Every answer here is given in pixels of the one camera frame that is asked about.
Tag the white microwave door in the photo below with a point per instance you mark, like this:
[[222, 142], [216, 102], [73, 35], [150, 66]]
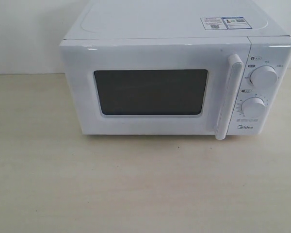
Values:
[[155, 86]]

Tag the white microwave oven body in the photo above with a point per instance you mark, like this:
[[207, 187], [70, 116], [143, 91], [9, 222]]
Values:
[[169, 19]]

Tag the printed paper instruction sheet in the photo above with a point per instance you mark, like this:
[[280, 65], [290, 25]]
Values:
[[225, 23]]

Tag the lower white timer knob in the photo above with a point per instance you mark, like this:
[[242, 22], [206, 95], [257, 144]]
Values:
[[253, 107]]

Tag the upper white control knob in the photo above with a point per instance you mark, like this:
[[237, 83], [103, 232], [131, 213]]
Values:
[[263, 77]]

